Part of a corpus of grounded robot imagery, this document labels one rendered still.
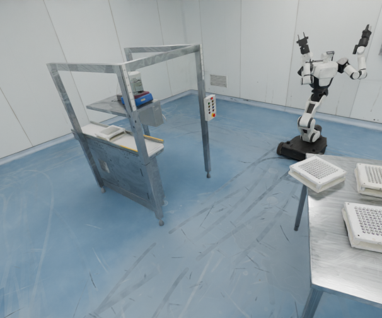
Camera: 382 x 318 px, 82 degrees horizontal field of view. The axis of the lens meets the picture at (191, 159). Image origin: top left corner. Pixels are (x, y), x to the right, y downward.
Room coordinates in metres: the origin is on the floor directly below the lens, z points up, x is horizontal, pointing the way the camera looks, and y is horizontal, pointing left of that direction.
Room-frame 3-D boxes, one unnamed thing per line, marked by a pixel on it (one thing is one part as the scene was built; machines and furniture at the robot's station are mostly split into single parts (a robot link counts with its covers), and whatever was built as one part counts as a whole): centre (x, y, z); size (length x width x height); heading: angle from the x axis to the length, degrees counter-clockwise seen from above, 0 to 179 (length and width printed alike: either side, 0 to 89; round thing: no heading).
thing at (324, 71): (2.81, -1.75, 1.12); 0.34 x 0.30 x 0.36; 85
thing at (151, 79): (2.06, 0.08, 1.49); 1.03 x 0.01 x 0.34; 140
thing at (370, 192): (1.01, -1.15, 0.88); 0.24 x 0.24 x 0.02; 60
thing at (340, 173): (1.17, -0.84, 0.93); 0.25 x 0.24 x 0.02; 110
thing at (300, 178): (1.17, -0.84, 0.88); 0.24 x 0.24 x 0.02; 20
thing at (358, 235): (0.69, -0.87, 0.93); 0.25 x 0.24 x 0.02; 157
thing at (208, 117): (2.46, -0.29, 0.99); 0.17 x 0.06 x 0.26; 140
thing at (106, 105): (2.06, 0.57, 1.27); 0.62 x 0.38 x 0.04; 50
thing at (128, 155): (2.31, 0.85, 0.79); 1.30 x 0.29 x 0.10; 50
